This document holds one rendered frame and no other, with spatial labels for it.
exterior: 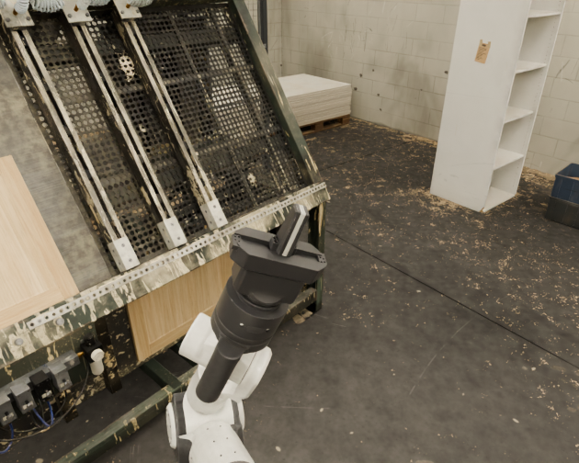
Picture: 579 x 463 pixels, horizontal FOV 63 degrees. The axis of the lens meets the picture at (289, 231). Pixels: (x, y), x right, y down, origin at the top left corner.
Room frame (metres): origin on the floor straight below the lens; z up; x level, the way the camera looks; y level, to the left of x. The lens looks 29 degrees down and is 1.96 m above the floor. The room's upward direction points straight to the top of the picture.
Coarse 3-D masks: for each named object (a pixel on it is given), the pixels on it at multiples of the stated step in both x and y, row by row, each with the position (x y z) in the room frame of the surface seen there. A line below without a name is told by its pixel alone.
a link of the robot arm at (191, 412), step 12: (192, 384) 0.56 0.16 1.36; (180, 396) 0.59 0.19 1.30; (192, 396) 0.55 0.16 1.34; (180, 408) 0.57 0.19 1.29; (192, 408) 0.56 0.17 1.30; (204, 408) 0.54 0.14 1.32; (216, 408) 0.55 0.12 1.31; (228, 408) 0.58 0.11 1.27; (180, 420) 0.55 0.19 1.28; (192, 420) 0.55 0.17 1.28; (204, 420) 0.55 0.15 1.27; (228, 420) 0.56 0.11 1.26; (180, 432) 0.53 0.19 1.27; (192, 432) 0.54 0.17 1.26
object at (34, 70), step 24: (24, 0) 1.89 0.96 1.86; (0, 24) 1.97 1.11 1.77; (24, 24) 1.92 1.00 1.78; (24, 48) 1.90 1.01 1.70; (24, 72) 1.89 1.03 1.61; (48, 96) 1.82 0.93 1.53; (48, 120) 1.81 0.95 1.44; (72, 144) 1.79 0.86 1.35; (72, 168) 1.74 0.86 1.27; (96, 192) 1.71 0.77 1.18; (96, 216) 1.65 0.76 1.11; (120, 240) 1.61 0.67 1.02; (120, 264) 1.57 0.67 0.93
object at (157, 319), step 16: (224, 256) 2.16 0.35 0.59; (192, 272) 2.00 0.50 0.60; (208, 272) 2.07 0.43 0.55; (224, 272) 2.15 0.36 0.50; (160, 288) 1.85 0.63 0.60; (176, 288) 1.92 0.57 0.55; (192, 288) 1.99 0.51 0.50; (208, 288) 2.06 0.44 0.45; (128, 304) 1.72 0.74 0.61; (144, 304) 1.78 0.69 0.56; (160, 304) 1.84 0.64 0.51; (176, 304) 1.91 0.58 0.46; (192, 304) 1.98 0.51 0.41; (208, 304) 2.05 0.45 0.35; (144, 320) 1.77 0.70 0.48; (160, 320) 1.83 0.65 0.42; (176, 320) 1.90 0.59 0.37; (192, 320) 1.97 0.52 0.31; (144, 336) 1.76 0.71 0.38; (160, 336) 1.82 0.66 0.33; (176, 336) 1.89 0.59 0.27; (144, 352) 1.75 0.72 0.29
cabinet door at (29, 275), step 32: (0, 160) 1.61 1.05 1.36; (0, 192) 1.54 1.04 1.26; (0, 224) 1.46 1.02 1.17; (32, 224) 1.52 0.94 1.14; (0, 256) 1.39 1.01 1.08; (32, 256) 1.44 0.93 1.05; (0, 288) 1.32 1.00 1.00; (32, 288) 1.37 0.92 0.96; (64, 288) 1.42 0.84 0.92; (0, 320) 1.25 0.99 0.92
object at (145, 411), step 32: (256, 192) 2.73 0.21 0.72; (320, 224) 2.42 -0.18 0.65; (320, 288) 2.44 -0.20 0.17; (96, 320) 1.57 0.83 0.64; (128, 320) 1.73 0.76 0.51; (288, 320) 2.21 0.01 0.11; (128, 352) 1.71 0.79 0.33; (160, 352) 1.83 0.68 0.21; (96, 384) 1.57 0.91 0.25; (64, 416) 1.40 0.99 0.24; (128, 416) 1.45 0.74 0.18; (0, 448) 1.25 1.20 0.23; (96, 448) 1.30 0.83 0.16
